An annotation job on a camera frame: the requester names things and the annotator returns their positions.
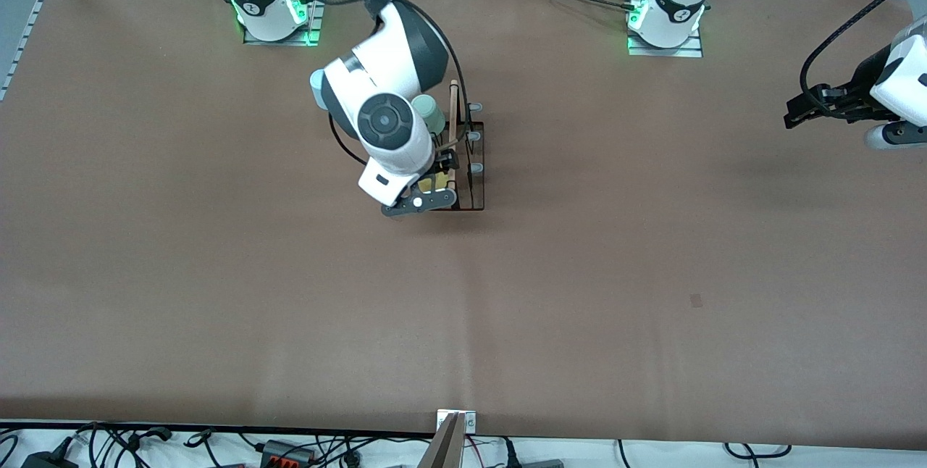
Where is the black wire cup holder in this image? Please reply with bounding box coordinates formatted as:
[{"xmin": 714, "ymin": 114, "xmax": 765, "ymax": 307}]
[{"xmin": 433, "ymin": 79, "xmax": 485, "ymax": 212}]

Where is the mint green plastic cup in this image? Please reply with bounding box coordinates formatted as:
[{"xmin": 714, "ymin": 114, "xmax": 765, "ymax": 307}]
[{"xmin": 411, "ymin": 95, "xmax": 447, "ymax": 137}]

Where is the grey aluminium profile bar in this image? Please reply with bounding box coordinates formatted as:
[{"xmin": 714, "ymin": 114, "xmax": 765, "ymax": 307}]
[{"xmin": 418, "ymin": 414, "xmax": 465, "ymax": 468}]

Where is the black power plug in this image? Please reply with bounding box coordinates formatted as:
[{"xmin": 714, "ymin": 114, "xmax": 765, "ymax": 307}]
[{"xmin": 500, "ymin": 438, "xmax": 566, "ymax": 468}]

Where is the black red power adapter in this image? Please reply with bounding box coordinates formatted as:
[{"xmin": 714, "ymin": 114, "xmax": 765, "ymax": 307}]
[{"xmin": 262, "ymin": 440, "xmax": 316, "ymax": 466}]

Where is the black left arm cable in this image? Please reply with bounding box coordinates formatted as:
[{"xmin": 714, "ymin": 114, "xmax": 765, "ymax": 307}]
[{"xmin": 800, "ymin": 0, "xmax": 927, "ymax": 96}]

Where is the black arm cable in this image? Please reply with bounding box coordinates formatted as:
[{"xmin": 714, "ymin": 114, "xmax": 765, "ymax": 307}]
[
  {"xmin": 293, "ymin": 0, "xmax": 469, "ymax": 165},
  {"xmin": 800, "ymin": 0, "xmax": 927, "ymax": 96}
]

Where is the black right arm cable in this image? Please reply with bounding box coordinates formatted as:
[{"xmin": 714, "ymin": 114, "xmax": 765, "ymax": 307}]
[{"xmin": 293, "ymin": 0, "xmax": 469, "ymax": 165}]

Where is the small metal bracket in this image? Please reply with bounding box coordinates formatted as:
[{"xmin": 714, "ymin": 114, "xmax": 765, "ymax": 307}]
[{"xmin": 437, "ymin": 410, "xmax": 477, "ymax": 434}]

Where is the silver aluminium rail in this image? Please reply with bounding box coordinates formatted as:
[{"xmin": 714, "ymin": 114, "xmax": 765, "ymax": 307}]
[{"xmin": 0, "ymin": 0, "xmax": 77, "ymax": 103}]

